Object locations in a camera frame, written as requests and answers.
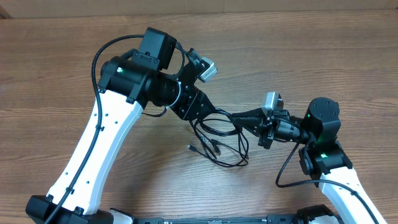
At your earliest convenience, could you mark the black thin-plug cable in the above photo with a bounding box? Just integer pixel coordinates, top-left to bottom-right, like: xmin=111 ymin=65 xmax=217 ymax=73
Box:
xmin=187 ymin=107 xmax=249 ymax=168

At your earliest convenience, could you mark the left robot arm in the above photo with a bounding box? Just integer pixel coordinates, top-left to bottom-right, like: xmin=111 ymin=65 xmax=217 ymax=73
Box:
xmin=25 ymin=27 xmax=217 ymax=224

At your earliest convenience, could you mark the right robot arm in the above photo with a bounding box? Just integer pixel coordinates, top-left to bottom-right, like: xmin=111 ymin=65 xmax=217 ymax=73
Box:
xmin=231 ymin=95 xmax=385 ymax=223

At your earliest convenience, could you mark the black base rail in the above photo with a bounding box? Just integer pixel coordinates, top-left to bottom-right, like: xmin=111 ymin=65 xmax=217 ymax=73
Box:
xmin=110 ymin=203 xmax=340 ymax=224

